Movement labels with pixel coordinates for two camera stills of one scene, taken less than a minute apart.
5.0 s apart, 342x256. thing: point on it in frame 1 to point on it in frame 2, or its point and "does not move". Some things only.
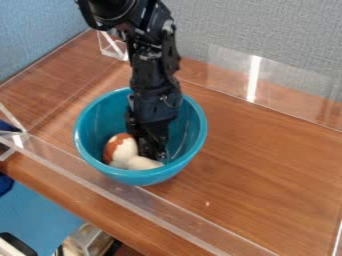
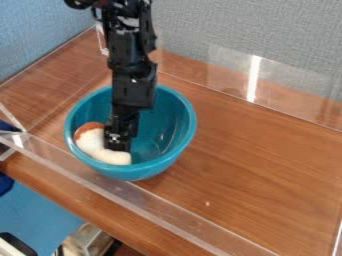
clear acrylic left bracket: [17, 141] does not move
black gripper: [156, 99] to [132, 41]
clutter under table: [88, 240] does not move
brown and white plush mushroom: [121, 154] to [90, 141]
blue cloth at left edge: [6, 180] does not move
